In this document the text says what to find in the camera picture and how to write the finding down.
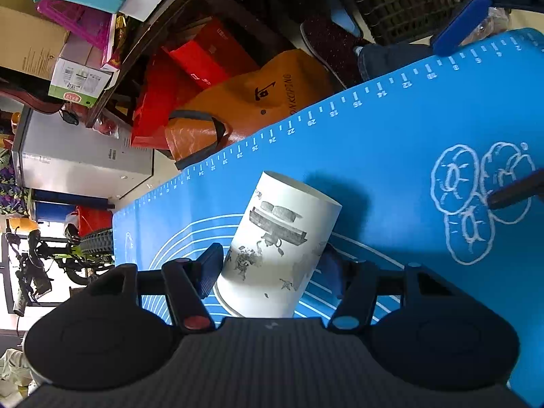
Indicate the white printed paper cup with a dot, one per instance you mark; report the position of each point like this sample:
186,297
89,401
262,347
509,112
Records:
276,248

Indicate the black green bicycle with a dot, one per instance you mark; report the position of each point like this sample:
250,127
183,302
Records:
83,259

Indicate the blue barrel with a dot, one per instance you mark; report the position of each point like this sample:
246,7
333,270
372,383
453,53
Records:
55,206

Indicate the white chest freezer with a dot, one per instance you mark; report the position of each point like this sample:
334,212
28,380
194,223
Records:
52,155

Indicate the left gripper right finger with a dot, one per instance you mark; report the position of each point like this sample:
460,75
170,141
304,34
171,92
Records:
354,283

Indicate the tall brown cardboard box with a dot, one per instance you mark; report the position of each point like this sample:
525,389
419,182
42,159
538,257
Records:
29,43

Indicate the floral patterned bag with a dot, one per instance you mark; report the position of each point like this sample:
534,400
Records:
14,199

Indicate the blue silicone baking mat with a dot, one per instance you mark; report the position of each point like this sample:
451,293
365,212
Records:
412,157

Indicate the red bucket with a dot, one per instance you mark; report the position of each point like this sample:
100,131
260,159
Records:
90,219

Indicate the dark wooden shelf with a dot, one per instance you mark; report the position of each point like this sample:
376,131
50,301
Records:
147,35

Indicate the green white product box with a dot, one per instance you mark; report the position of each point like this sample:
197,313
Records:
77,75

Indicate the red gift bag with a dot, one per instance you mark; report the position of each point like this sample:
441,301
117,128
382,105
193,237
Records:
190,61

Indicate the pink plastic basket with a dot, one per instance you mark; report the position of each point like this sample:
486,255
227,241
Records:
87,23

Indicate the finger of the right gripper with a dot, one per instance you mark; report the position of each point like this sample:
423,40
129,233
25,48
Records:
468,15
518,191

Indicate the orange shopping bag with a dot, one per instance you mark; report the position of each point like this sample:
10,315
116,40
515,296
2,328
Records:
241,106

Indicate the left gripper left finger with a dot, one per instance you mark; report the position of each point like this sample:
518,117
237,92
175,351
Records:
187,283

